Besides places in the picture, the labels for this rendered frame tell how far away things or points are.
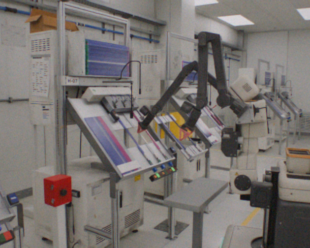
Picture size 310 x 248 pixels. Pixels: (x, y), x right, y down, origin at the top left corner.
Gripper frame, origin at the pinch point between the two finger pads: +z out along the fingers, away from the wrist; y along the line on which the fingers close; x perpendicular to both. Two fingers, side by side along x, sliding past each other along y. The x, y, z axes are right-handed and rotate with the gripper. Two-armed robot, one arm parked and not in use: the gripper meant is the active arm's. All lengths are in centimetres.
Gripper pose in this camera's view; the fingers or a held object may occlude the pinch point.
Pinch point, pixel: (138, 132)
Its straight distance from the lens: 254.2
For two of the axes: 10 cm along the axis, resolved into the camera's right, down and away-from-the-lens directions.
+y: -5.5, 1.0, -8.3
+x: 6.2, 7.1, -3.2
